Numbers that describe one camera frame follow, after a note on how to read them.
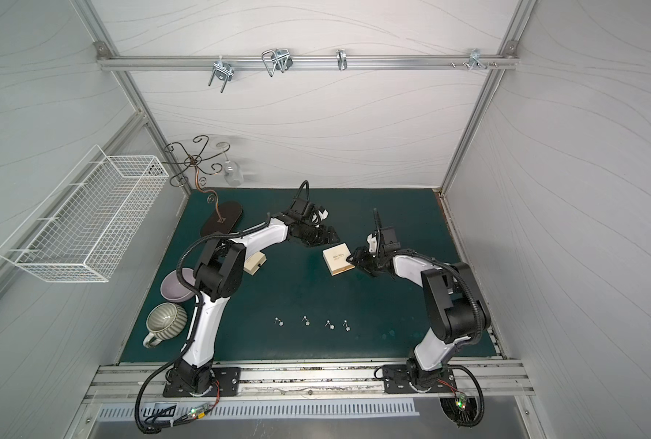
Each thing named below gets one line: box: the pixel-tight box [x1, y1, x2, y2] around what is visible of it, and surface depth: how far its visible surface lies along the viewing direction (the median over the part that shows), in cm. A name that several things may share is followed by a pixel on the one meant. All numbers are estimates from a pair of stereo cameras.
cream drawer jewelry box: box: [321, 242, 356, 277], surface depth 98 cm
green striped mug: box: [142, 301, 188, 349], surface depth 80 cm
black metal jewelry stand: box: [161, 135, 243, 237], surface depth 93 cm
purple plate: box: [160, 267, 196, 303], surface depth 89 cm
